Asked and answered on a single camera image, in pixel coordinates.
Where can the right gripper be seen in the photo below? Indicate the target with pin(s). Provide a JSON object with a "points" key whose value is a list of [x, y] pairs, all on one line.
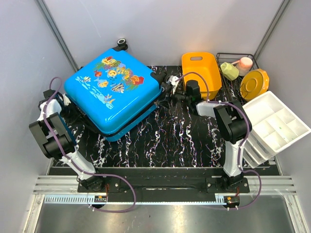
{"points": [[164, 103]]}

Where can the blue fish-print suitcase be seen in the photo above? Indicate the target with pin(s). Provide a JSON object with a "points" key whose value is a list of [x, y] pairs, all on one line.
{"points": [[115, 91]]}

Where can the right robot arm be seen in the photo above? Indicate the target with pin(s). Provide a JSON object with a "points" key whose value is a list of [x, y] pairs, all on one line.
{"points": [[232, 121]]}

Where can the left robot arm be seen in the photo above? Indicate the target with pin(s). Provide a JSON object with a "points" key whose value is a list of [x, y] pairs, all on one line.
{"points": [[56, 141]]}

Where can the orange plastic basket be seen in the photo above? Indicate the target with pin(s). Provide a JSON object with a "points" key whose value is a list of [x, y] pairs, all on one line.
{"points": [[203, 63]]}

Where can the green cup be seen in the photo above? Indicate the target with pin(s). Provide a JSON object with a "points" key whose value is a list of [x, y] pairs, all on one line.
{"points": [[229, 71]]}

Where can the pink cup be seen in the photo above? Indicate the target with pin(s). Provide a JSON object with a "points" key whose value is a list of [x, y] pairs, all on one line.
{"points": [[243, 65]]}

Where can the yellow plate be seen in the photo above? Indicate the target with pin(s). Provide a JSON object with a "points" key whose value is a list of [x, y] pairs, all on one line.
{"points": [[254, 83]]}

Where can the white drawer organizer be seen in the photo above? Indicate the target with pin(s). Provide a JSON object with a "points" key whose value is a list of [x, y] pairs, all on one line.
{"points": [[274, 128]]}

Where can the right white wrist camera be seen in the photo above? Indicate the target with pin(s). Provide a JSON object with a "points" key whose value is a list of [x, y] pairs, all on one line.
{"points": [[173, 81]]}

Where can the black wire dish rack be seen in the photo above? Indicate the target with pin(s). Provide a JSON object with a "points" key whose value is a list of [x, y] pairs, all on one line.
{"points": [[231, 89]]}

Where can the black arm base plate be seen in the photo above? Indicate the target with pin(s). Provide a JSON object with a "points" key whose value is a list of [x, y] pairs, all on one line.
{"points": [[163, 184]]}

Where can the aluminium rail frame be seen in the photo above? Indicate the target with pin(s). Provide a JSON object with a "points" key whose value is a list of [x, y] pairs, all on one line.
{"points": [[271, 206]]}

